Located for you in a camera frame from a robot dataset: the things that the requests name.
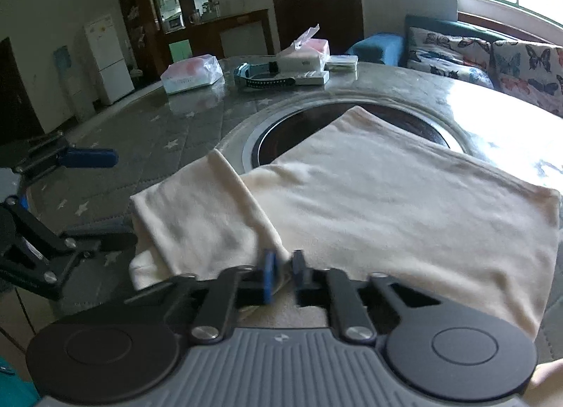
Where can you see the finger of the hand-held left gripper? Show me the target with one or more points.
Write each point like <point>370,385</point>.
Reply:
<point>88,157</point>
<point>101,242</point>

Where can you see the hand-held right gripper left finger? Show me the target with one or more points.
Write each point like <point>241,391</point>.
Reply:
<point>268,275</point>

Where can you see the teal sofa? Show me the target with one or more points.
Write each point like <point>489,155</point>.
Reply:
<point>422,22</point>

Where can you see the pink wipes packet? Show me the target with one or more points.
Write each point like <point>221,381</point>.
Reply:
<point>189,74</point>

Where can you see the blue and black device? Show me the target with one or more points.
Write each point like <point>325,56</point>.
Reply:
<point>255,74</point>

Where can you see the white flat box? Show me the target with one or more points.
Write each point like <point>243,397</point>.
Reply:
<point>314,78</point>

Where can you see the teal cloth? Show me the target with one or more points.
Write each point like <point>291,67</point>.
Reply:
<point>11,385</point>

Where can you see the cream garment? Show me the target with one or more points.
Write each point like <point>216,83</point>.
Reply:
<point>374,204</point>

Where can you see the white refrigerator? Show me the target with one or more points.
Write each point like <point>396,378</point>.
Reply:
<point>107,59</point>

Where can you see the water dispenser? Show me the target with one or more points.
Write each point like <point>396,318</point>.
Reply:
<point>70,81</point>

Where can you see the dark wooden door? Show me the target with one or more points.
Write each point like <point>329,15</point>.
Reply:
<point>281,15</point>
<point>17,94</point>

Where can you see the round built-in table burner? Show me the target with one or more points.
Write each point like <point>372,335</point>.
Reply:
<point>308,121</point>

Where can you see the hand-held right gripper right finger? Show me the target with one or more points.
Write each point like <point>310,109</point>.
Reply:
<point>299,272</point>

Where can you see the pink tissue pack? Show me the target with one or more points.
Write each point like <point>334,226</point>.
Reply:
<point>308,55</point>

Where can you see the butterfly print pillow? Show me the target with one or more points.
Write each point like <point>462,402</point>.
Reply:
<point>444,55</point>
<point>528,68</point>

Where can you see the dark wooden cabinet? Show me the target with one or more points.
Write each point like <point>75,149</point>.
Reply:
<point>151,50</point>

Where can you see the green flat packet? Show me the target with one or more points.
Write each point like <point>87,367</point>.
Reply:
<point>341,63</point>

